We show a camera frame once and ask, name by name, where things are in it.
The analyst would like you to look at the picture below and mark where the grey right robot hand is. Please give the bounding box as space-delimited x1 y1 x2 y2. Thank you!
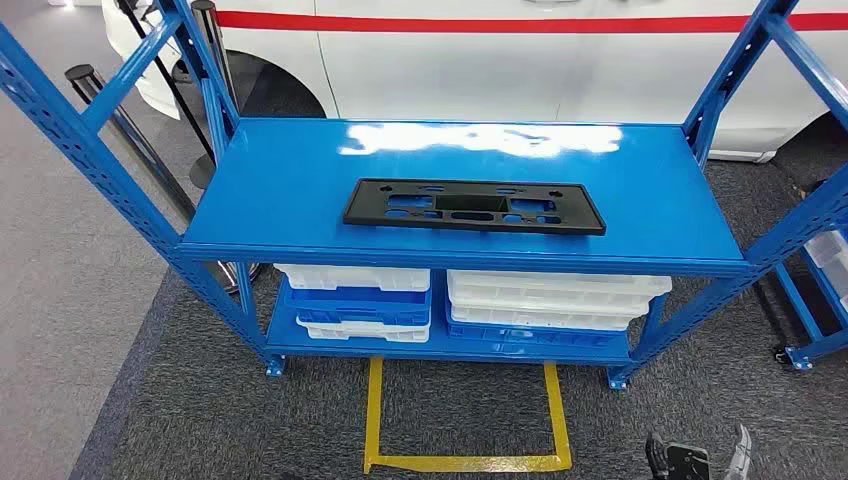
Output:
645 423 755 480

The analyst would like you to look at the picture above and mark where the black plastic panel part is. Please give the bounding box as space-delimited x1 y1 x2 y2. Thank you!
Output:
342 177 607 237

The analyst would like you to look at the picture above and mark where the blue metal shelf rack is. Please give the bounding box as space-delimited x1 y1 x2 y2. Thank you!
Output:
771 178 848 372
0 0 848 393

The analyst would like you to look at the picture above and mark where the blue plastic tray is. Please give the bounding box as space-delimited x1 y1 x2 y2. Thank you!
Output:
445 311 627 350
283 281 433 327

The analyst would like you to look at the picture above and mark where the white plastic bin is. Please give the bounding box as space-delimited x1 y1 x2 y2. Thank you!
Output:
803 228 848 313

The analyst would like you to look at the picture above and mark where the white car with red stripe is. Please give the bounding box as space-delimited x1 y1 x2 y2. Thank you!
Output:
100 0 848 164

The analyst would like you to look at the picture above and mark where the black stanchion belt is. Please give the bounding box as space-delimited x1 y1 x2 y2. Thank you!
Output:
117 0 216 162

